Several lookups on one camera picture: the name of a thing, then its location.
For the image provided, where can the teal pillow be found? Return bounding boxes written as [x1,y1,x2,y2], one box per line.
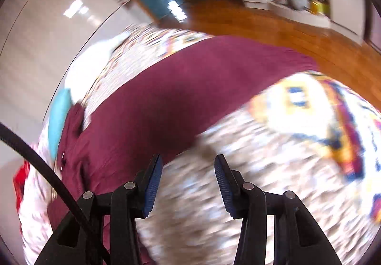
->
[48,88,72,160]

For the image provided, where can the maroon quilted coat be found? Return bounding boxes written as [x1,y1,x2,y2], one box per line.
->
[46,35,321,265]

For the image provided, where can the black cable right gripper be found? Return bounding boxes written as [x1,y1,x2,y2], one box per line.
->
[0,121,111,265]

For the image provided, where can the white pillow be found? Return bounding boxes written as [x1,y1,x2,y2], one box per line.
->
[64,32,130,105]

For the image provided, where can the glossy white wardrobe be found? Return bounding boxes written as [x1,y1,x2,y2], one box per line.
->
[0,0,156,165]

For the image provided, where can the red cloth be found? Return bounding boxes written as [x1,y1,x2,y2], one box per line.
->
[13,160,30,213]

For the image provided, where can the beige heart-patterned bedspread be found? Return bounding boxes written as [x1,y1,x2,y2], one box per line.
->
[32,25,380,264]

